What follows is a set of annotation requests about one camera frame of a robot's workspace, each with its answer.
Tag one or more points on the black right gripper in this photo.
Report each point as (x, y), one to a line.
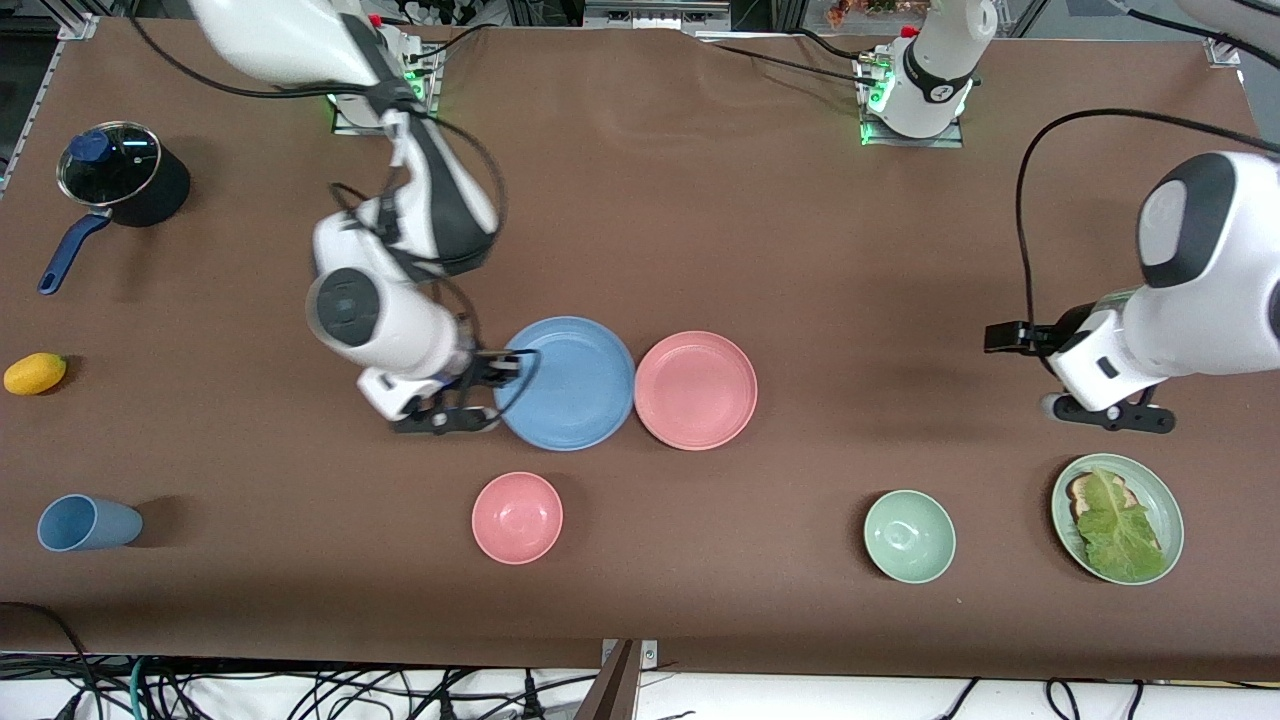
(480, 371)

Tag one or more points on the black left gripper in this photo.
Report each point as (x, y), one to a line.
(1052, 334)

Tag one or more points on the blue plate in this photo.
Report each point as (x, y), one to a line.
(575, 385)

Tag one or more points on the pink plate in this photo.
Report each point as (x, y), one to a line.
(695, 390)

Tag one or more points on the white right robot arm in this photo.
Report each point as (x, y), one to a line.
(400, 330)

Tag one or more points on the pink bowl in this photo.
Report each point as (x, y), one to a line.
(517, 518)

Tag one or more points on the brown table mat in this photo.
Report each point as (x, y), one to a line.
(600, 250)

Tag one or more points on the toasted bread slice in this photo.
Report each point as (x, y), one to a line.
(1078, 490)

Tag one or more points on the green lettuce leaf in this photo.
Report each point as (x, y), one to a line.
(1120, 530)

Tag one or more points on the green bowl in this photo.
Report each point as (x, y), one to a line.
(909, 536)

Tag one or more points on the green plate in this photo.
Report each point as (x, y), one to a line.
(1165, 500)

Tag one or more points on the dark diagonal bar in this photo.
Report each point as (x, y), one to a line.
(612, 690)

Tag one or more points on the orange artificial flowers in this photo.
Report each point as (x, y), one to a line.
(850, 10)

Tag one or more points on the grey metal fixture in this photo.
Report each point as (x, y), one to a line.
(655, 15)

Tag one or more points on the glass lid blue knob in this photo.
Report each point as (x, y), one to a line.
(120, 170)

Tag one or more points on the blue cup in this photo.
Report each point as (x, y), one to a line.
(90, 523)

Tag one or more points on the yellow lemon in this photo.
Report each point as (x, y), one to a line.
(35, 373)

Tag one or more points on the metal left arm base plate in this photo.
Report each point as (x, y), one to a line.
(950, 142)

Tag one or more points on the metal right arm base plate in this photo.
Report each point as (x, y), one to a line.
(350, 120)

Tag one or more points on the metal table bracket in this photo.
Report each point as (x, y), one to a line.
(648, 655)

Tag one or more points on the aluminium frame rail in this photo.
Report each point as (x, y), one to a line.
(1222, 50)

